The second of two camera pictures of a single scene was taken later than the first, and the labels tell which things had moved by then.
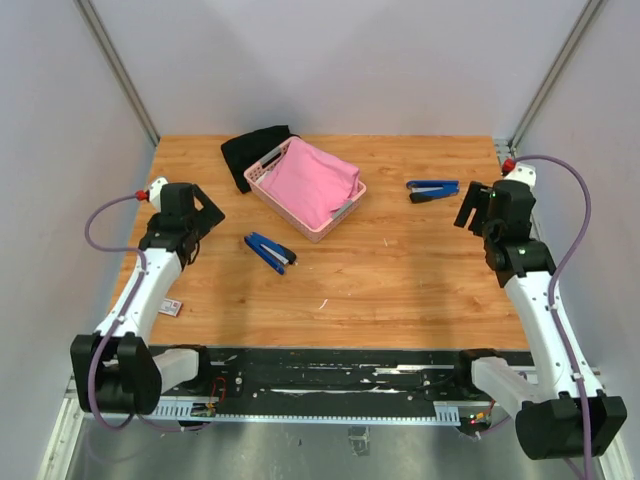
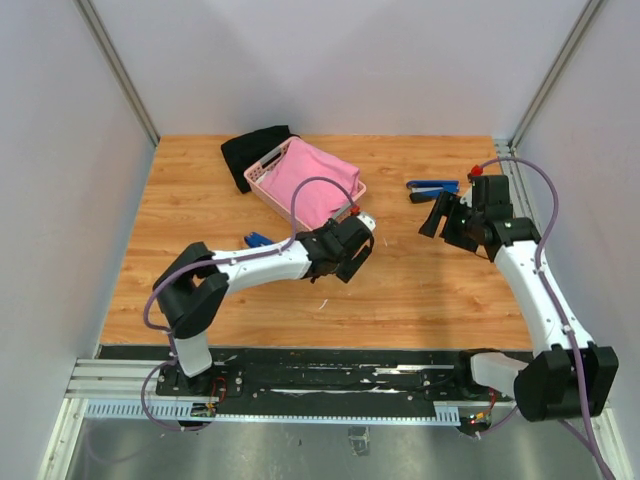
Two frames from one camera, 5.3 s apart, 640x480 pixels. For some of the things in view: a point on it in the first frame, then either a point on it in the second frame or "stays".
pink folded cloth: [307, 183] stays
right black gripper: [477, 197] -> [448, 205]
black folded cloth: [244, 153] stays
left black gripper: [209, 216] -> [352, 263]
